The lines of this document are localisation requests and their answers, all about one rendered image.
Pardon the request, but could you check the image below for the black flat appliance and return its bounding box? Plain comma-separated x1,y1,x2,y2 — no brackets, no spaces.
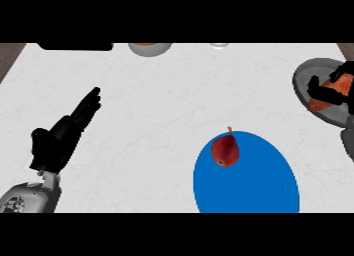
36,42,115,52

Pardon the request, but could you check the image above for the grey bowl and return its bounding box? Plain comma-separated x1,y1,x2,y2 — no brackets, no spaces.
127,42,174,58

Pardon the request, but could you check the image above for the grey round pan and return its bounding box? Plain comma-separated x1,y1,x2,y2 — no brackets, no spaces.
290,57,354,129

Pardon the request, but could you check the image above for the red pear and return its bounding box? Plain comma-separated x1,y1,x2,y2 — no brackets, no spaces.
211,126,240,168

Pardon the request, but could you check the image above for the orange sweet potato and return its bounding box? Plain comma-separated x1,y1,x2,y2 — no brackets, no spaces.
307,73,354,113

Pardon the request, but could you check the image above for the blue round plate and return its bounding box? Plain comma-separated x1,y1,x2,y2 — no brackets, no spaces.
191,130,301,214

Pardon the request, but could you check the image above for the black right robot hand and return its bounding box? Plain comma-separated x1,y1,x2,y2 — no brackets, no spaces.
305,60,354,116

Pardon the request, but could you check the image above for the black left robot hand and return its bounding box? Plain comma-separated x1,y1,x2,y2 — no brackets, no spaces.
28,86,103,174

